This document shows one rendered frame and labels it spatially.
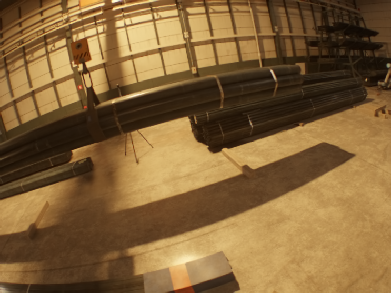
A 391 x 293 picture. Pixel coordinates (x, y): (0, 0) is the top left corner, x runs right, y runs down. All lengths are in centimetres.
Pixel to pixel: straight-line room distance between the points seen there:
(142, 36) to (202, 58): 348
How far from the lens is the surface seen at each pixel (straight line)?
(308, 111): 504
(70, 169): 480
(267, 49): 1348
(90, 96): 256
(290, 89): 314
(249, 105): 408
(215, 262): 173
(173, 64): 1092
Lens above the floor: 161
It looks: 23 degrees down
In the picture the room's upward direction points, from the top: 12 degrees counter-clockwise
